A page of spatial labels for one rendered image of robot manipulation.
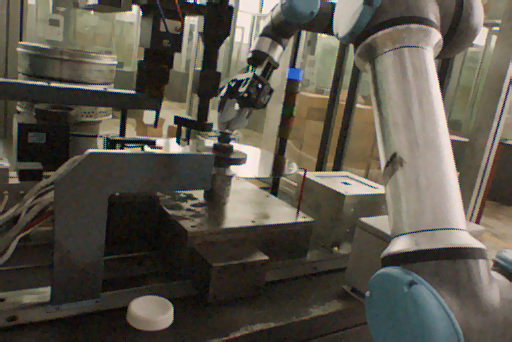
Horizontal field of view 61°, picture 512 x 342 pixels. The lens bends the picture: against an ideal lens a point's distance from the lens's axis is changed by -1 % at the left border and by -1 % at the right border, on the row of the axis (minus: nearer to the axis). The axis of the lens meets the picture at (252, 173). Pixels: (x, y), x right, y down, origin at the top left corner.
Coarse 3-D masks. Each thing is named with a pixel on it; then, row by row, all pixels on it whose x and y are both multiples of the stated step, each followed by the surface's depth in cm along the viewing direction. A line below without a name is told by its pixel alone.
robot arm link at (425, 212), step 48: (384, 0) 55; (432, 0) 57; (384, 48) 56; (432, 48) 56; (384, 96) 55; (432, 96) 53; (384, 144) 54; (432, 144) 50; (432, 192) 49; (432, 240) 46; (384, 288) 47; (432, 288) 43; (480, 288) 44; (384, 336) 47; (432, 336) 41; (480, 336) 42
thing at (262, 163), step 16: (160, 144) 96; (176, 144) 98; (192, 144) 102; (208, 144) 105; (240, 144) 110; (256, 160) 95; (272, 160) 98; (288, 160) 101; (240, 176) 80; (256, 176) 82; (272, 176) 84
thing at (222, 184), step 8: (216, 176) 93; (224, 176) 93; (216, 184) 94; (224, 184) 94; (208, 192) 95; (216, 192) 94; (224, 192) 95; (208, 200) 95; (216, 200) 94; (224, 200) 95
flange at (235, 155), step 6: (216, 144) 93; (198, 150) 92; (204, 150) 92; (210, 150) 93; (216, 150) 93; (222, 150) 93; (228, 150) 93; (234, 150) 97; (240, 150) 99; (216, 156) 90; (222, 156) 90; (228, 156) 90; (234, 156) 91; (240, 156) 92; (246, 156) 94
